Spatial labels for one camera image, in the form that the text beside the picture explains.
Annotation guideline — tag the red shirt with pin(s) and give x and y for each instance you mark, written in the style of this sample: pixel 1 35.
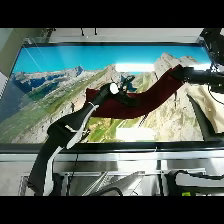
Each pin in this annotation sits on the red shirt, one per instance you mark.
pixel 156 95

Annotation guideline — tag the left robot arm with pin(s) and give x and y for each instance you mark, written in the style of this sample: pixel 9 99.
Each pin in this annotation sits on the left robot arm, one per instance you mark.
pixel 76 120

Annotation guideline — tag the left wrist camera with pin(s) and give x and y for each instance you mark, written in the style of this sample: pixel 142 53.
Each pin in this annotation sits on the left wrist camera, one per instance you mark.
pixel 128 82

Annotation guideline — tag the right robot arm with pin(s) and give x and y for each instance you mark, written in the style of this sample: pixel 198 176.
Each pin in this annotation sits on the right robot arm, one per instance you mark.
pixel 207 76

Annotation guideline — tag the silver frame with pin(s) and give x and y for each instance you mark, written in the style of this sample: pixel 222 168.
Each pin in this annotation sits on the silver frame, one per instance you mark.
pixel 133 159

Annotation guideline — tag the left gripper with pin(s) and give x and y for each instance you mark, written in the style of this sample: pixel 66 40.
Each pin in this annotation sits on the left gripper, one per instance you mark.
pixel 128 99

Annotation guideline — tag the cream garment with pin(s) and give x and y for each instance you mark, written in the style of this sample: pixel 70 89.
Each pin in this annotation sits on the cream garment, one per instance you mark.
pixel 210 106

